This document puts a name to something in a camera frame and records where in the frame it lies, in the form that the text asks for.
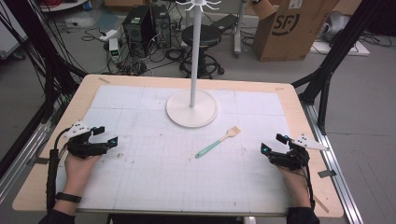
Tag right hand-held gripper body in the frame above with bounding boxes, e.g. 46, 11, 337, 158
266, 133, 331, 172

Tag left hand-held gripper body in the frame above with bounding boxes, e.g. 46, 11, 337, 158
63, 120, 110, 160

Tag person's left hand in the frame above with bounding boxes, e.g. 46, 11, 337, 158
63, 152, 103, 196

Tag person's right hand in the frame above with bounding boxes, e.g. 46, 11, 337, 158
277, 165, 313, 208

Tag black tape strip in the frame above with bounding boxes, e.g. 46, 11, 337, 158
317, 169, 337, 179

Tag black wristband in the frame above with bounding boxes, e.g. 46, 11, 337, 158
54, 191, 83, 204

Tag thin wooden stick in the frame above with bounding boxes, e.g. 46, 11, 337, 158
312, 194, 331, 215

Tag white gridded mat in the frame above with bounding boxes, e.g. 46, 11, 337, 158
55, 84, 295, 217

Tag small device with green display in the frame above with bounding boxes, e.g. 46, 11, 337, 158
107, 37, 121, 63

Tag white hook stand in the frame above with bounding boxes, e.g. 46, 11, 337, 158
165, 0, 223, 129

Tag white power strip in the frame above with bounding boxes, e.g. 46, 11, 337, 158
98, 29, 119, 43

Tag brown cardboard box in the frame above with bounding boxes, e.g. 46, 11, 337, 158
251, 0, 341, 63

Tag large black computer tower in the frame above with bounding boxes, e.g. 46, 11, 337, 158
121, 5, 157, 59

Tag white floor stand pole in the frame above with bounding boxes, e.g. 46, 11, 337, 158
233, 0, 250, 59

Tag white flat board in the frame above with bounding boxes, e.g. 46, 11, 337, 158
308, 39, 372, 58

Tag slim black computer tower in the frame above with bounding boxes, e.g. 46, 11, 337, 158
150, 4, 173, 50

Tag grey rounded appliance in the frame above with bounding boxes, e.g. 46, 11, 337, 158
319, 10, 352, 43

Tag flat black device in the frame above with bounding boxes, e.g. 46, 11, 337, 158
214, 13, 240, 35

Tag black round stool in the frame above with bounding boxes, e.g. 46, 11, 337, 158
178, 23, 226, 79

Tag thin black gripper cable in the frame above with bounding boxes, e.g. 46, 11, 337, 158
299, 163, 316, 209

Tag thick black sleeved cable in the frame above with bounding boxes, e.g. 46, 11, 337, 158
45, 126, 73, 213

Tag aluminium rail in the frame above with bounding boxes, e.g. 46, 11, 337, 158
299, 100, 365, 224
0, 102, 64, 204

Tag wooden spatula with teal handle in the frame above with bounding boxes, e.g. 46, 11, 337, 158
194, 125, 242, 160

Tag tangle of black floor cables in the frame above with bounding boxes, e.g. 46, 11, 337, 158
81, 26, 189, 77

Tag black metal frame struts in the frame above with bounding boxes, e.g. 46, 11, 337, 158
0, 0, 89, 171
291, 0, 389, 135

